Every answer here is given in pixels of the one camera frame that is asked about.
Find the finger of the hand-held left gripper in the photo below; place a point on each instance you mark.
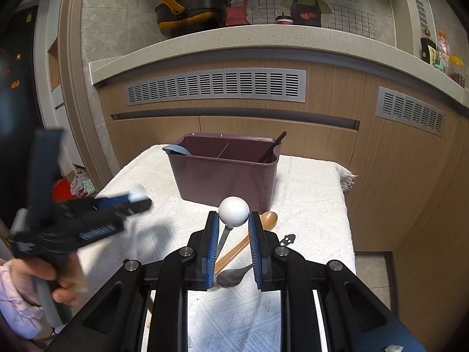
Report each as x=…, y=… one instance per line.
x=99, y=231
x=121, y=204

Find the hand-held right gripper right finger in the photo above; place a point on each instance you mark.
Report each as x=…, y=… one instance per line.
x=258, y=256

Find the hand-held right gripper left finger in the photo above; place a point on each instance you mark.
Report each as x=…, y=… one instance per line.
x=210, y=256

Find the metal spoon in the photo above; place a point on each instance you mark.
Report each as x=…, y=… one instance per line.
x=234, y=277

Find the wooden spoon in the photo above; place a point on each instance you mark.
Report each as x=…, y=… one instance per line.
x=267, y=220

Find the purple plastic utensil holder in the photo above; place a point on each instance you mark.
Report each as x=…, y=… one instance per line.
x=220, y=176

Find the person's left forearm pink sleeve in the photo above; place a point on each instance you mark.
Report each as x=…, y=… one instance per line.
x=14, y=308

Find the person's left hand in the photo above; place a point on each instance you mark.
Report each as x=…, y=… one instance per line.
x=67, y=293

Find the red floor mat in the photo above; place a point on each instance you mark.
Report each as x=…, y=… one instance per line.
x=64, y=190

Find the small black cat-shaped utensil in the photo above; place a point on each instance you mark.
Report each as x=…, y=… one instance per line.
x=288, y=240

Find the white woven cloth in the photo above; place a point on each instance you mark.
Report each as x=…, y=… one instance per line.
x=311, y=209

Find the black refrigerator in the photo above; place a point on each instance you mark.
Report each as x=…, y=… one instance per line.
x=16, y=110

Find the long grey vent grille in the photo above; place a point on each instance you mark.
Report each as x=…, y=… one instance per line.
x=216, y=86

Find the wooden kitchen cabinet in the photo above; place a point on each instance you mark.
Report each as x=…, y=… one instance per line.
x=395, y=190

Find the black yellow cooking pot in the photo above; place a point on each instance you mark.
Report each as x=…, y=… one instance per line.
x=183, y=22

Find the short grey vent grille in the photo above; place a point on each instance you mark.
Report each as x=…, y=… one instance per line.
x=412, y=112

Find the speckled stone countertop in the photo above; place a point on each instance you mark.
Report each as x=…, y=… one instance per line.
x=256, y=36

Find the small red jar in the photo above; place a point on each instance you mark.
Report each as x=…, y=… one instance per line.
x=284, y=19

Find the jar with yellow lid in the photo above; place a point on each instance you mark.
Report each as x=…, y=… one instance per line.
x=456, y=71

